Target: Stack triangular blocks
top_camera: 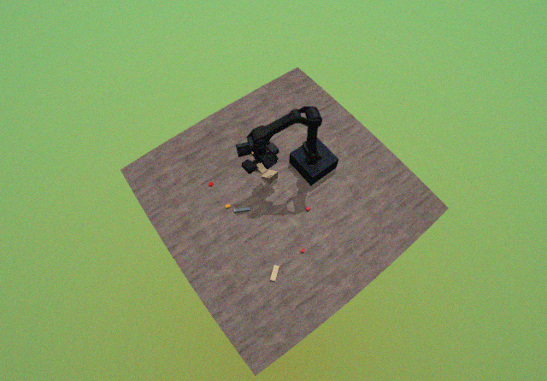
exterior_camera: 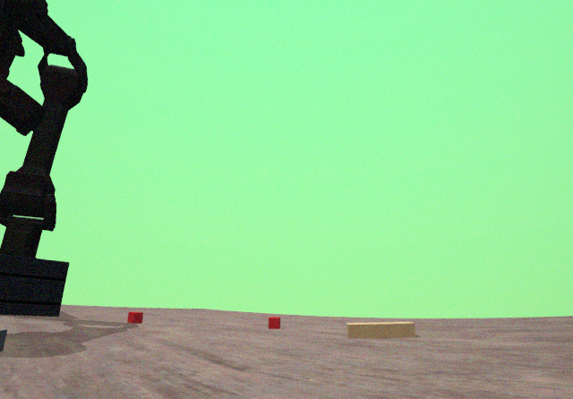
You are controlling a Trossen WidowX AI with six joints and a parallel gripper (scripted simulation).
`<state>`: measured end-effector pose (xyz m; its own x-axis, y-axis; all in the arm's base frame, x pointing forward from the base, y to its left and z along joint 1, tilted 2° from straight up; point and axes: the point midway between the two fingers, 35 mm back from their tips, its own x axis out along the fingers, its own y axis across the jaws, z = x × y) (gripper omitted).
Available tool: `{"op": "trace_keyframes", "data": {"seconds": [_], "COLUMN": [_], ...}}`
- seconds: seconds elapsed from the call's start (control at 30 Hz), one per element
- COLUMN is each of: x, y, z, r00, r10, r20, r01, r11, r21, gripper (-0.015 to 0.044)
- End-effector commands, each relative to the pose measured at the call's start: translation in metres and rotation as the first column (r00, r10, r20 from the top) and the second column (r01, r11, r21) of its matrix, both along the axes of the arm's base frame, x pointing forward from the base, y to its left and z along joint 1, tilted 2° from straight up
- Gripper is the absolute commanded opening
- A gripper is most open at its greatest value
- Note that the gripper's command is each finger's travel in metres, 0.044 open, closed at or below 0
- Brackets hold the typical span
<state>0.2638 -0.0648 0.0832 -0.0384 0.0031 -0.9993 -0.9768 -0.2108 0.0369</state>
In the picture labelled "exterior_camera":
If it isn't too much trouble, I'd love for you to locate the small red block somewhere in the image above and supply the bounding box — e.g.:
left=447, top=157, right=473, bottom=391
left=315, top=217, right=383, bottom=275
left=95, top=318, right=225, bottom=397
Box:
left=269, top=318, right=280, bottom=329
left=127, top=312, right=143, bottom=324

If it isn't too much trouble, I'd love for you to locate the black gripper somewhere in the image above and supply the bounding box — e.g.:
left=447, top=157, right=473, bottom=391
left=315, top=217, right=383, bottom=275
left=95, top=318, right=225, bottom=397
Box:
left=0, top=56, right=9, bottom=74

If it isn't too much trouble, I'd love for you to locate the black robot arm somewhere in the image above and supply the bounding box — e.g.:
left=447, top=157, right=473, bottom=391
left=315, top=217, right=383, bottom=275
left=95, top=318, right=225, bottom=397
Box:
left=0, top=0, right=88, bottom=259

